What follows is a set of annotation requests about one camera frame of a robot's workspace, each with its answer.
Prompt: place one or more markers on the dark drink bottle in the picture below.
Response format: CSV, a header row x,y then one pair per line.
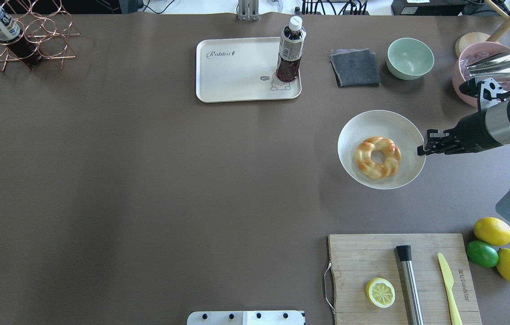
x,y
291,48

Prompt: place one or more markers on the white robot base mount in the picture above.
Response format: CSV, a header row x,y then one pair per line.
x,y
261,317

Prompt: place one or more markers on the green lime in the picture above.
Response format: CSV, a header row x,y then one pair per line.
x,y
482,254

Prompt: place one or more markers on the round wooden lid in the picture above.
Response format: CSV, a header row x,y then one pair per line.
x,y
469,39

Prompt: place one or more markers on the copper wire bottle rack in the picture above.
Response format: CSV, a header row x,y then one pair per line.
x,y
47,25

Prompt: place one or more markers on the steel scoop in bowl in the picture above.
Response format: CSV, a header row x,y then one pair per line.
x,y
496,66

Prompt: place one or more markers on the yellow lemon upper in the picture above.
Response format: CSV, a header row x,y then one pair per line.
x,y
492,230

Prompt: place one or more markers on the mint green bowl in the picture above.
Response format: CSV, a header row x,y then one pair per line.
x,y
409,58

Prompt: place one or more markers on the glazed twisted donut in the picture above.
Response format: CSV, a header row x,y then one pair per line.
x,y
374,170

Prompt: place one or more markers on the cream Rabbit tray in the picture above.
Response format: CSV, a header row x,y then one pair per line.
x,y
240,69

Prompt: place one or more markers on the grey folded cloth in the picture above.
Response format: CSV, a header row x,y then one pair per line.
x,y
354,67

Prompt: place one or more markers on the steel cylindrical muddler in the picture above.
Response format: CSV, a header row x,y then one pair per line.
x,y
413,306

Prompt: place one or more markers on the wooden cutting board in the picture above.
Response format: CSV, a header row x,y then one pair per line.
x,y
358,258

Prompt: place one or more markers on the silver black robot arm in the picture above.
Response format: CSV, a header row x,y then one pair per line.
x,y
486,129

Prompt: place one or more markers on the white round plate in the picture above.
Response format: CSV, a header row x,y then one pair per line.
x,y
390,125

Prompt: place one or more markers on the half lemon slice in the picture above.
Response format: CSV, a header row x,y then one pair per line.
x,y
380,292

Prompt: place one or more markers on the yellow plastic knife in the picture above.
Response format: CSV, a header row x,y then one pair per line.
x,y
448,280

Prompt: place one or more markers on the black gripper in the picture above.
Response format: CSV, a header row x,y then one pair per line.
x,y
470,130

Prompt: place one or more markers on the bottle lying in rack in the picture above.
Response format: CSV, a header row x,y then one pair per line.
x,y
13,37

